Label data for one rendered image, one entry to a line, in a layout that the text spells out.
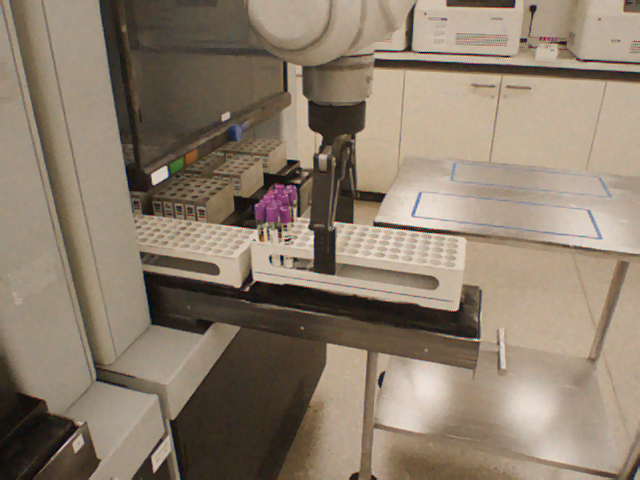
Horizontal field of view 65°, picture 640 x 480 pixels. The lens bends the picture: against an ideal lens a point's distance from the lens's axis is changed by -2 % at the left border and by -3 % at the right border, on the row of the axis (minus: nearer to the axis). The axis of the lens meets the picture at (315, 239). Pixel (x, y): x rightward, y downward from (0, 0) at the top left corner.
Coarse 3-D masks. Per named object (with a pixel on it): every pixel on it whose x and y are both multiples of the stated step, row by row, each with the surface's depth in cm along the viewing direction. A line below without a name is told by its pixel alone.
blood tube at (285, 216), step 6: (282, 210) 69; (288, 210) 69; (282, 216) 70; (288, 216) 70; (282, 222) 70; (288, 222) 70; (282, 228) 71; (288, 228) 71; (282, 234) 71; (288, 234) 71; (288, 240) 71; (288, 258) 73; (288, 264) 73
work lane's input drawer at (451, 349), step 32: (160, 288) 79; (192, 288) 79; (224, 288) 77; (256, 288) 79; (288, 288) 79; (224, 320) 78; (256, 320) 76; (288, 320) 74; (320, 320) 73; (352, 320) 71; (384, 320) 71; (416, 320) 69; (448, 320) 71; (480, 320) 71; (384, 352) 72; (416, 352) 70; (448, 352) 69
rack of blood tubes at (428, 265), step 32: (352, 224) 78; (256, 256) 73; (352, 256) 69; (384, 256) 69; (416, 256) 69; (448, 256) 69; (320, 288) 73; (352, 288) 71; (384, 288) 70; (416, 288) 68; (448, 288) 67
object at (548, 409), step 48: (432, 192) 111; (480, 192) 111; (528, 192) 111; (576, 192) 111; (624, 192) 111; (480, 240) 93; (528, 240) 90; (576, 240) 90; (624, 240) 90; (384, 384) 135; (432, 384) 135; (480, 384) 134; (528, 384) 134; (576, 384) 134; (432, 432) 120; (480, 432) 120; (528, 432) 119; (576, 432) 119
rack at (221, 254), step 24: (144, 216) 88; (144, 240) 81; (168, 240) 80; (192, 240) 80; (216, 240) 81; (240, 240) 80; (144, 264) 80; (168, 264) 85; (192, 264) 85; (216, 264) 85; (240, 264) 76
